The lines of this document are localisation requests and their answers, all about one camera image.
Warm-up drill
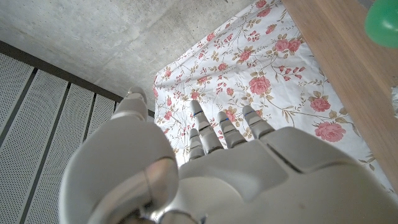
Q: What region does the aluminum foil sheet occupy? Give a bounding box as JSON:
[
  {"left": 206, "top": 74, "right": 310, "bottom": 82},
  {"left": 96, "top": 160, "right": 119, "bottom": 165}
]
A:
[{"left": 391, "top": 86, "right": 398, "bottom": 121}]

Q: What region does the green ball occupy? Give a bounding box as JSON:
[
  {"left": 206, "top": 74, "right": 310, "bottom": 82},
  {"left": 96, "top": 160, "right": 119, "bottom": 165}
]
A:
[{"left": 364, "top": 0, "right": 398, "bottom": 49}]

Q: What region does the floral print curtain backdrop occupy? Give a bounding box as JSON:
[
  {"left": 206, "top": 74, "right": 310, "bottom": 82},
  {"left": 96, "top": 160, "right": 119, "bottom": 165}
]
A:
[{"left": 152, "top": 0, "right": 398, "bottom": 200}]

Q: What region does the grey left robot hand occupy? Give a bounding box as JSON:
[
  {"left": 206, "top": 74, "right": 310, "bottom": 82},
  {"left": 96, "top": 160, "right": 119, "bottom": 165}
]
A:
[{"left": 58, "top": 86, "right": 398, "bottom": 224}]

